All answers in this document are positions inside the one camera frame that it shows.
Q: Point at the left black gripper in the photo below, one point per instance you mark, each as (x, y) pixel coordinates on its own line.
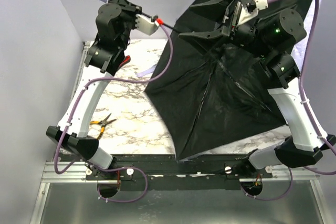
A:
(125, 2)

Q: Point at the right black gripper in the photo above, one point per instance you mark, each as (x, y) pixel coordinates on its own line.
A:
(230, 20)

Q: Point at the lavender umbrella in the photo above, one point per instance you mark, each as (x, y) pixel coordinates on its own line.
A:
(209, 99)

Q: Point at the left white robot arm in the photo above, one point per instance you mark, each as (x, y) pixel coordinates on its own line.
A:
(101, 64)

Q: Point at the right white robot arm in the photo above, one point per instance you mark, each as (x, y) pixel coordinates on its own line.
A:
(268, 39)

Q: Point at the red black utility knife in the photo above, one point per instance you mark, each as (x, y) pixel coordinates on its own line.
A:
(126, 60)

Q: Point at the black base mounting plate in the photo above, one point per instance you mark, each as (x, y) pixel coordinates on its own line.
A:
(163, 172)

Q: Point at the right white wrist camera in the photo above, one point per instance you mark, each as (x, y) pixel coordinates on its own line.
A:
(250, 9)

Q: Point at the yellow handled pliers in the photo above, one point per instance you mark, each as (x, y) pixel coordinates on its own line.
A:
(103, 123)

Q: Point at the aluminium extrusion frame rail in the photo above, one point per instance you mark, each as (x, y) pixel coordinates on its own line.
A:
(76, 173)

